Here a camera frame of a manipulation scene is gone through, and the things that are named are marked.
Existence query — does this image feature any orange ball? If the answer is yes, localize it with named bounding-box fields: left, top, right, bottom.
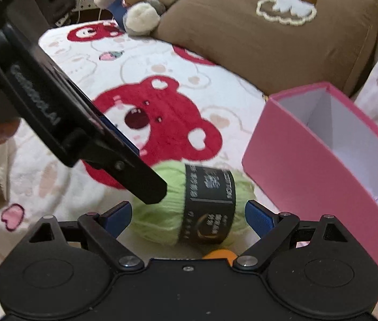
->
left=202, top=249, right=238, bottom=265

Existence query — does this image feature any pink cardboard box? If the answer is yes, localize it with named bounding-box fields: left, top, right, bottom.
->
left=242, top=81, right=378, bottom=301

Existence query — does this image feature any grey bunny plush toy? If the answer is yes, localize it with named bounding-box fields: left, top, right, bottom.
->
left=94, top=0, right=193, bottom=37

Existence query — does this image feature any brown embroidered pillow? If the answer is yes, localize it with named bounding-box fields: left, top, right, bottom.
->
left=152, top=0, right=378, bottom=96

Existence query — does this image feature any green yarn ball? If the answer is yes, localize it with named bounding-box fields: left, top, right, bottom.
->
left=130, top=160, right=260, bottom=246

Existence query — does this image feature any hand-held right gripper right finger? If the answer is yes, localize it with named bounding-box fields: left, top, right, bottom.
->
left=232, top=200, right=348, bottom=271

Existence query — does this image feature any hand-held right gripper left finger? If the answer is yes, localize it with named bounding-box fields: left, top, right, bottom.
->
left=29, top=201, right=144, bottom=271

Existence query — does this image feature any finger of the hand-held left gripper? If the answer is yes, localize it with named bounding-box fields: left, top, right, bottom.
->
left=65, top=117, right=168, bottom=205

